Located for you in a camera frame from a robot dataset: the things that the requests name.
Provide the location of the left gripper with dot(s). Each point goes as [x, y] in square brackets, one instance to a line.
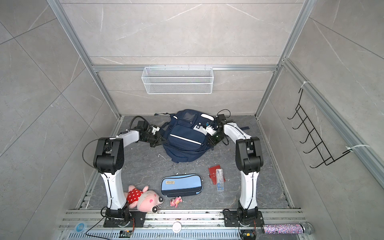
[159, 141]

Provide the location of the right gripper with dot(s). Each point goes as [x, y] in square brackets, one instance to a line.
[212, 141]

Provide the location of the navy blue student backpack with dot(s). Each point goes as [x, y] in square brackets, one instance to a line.
[186, 138]

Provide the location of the blue pencil case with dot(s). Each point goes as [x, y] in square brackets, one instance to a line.
[181, 185]

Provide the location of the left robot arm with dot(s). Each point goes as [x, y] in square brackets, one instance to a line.
[109, 160]

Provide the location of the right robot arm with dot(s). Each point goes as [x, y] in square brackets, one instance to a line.
[249, 160]

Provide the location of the red card box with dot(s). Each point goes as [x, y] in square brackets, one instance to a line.
[212, 173]

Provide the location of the pink pig plush toy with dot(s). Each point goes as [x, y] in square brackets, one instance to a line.
[144, 200]

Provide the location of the small pink toy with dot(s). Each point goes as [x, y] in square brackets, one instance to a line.
[176, 201]

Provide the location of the white round cap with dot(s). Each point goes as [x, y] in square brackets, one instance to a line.
[177, 227]

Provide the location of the blue tape roll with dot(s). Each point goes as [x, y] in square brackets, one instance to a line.
[80, 227]

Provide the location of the glitter purple tube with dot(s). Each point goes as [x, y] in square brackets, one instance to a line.
[300, 228]

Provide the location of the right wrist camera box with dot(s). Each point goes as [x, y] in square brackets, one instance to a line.
[211, 129]

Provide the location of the white wire mesh basket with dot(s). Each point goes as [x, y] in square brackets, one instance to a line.
[178, 80]

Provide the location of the black wire hook rack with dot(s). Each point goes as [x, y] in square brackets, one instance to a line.
[315, 137]

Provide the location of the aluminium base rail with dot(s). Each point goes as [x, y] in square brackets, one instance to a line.
[183, 224]

